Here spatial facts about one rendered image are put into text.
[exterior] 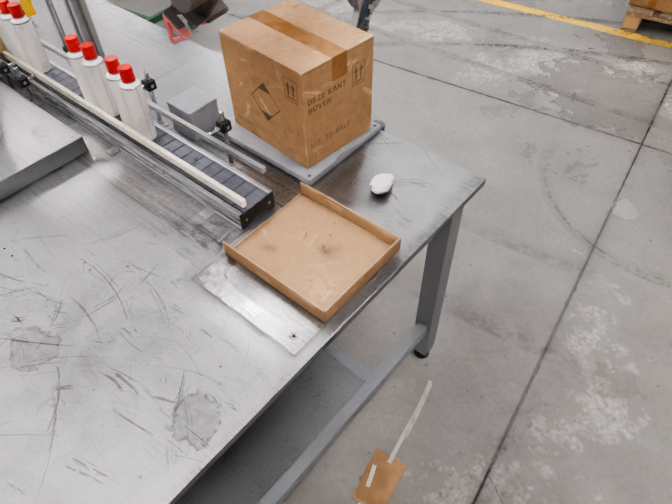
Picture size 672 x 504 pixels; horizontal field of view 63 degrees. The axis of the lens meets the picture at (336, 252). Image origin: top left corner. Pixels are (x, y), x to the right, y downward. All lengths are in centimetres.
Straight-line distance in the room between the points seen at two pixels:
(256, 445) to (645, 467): 122
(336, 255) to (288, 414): 64
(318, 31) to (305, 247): 53
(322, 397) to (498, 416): 63
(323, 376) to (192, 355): 71
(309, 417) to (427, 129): 181
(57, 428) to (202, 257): 44
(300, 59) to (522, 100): 219
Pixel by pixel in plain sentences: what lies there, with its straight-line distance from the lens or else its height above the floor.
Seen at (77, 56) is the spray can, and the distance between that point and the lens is 165.
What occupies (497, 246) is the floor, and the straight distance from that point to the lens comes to 245.
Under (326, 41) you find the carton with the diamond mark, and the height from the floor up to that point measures 112.
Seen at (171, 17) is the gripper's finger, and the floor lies 124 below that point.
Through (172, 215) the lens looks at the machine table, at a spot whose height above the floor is 83.
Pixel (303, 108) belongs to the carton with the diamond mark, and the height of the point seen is 103.
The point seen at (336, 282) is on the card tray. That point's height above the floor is 83.
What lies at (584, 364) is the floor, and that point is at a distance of 220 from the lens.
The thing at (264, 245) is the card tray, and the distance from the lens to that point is 126.
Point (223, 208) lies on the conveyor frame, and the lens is 132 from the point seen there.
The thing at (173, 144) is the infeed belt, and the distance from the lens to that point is 152.
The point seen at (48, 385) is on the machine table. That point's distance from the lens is 119.
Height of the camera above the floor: 176
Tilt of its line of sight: 49 degrees down
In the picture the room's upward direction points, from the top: 2 degrees counter-clockwise
